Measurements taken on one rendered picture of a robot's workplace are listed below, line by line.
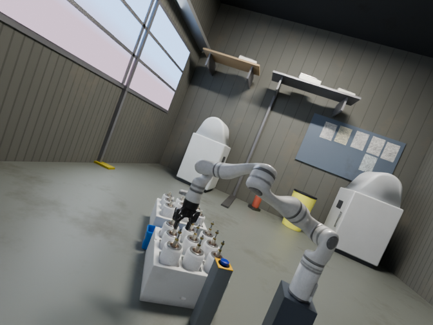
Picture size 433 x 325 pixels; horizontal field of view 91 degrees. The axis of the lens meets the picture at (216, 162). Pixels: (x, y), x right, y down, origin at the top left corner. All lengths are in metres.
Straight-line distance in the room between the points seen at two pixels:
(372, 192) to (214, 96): 3.14
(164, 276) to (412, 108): 4.67
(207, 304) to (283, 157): 3.47
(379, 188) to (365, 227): 0.60
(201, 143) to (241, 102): 1.30
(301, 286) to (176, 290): 0.56
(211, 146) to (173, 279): 2.68
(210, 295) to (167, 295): 0.23
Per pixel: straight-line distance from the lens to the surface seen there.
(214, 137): 3.60
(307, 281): 1.10
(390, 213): 3.92
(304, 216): 0.92
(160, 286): 1.16
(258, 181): 0.76
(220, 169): 0.90
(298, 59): 4.71
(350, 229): 3.77
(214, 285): 1.04
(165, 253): 1.12
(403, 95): 4.99
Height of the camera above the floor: 0.77
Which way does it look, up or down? 4 degrees down
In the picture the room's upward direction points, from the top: 22 degrees clockwise
